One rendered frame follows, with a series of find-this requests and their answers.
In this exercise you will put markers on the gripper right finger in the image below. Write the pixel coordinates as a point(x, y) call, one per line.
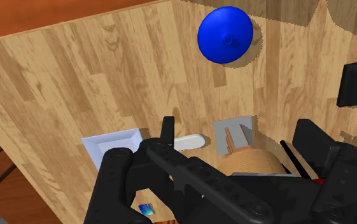
point(342, 173)

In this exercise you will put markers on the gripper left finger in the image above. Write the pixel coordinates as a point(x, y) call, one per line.
point(184, 169)

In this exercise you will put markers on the grey block with wooden slats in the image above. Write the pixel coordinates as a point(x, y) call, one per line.
point(221, 136)

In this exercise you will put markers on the small blue green square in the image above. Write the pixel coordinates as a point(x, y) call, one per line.
point(145, 209)

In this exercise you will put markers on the ridged round wooden object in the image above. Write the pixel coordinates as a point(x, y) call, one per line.
point(249, 163)

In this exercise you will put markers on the white square plate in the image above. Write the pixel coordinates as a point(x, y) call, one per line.
point(116, 141)

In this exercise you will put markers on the black tray with pale pieces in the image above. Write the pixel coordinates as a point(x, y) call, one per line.
point(352, 85)

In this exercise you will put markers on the light wooden table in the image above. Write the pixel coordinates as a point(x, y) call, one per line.
point(103, 77)

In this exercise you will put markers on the blue round dome lid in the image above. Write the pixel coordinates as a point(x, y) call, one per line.
point(218, 28)

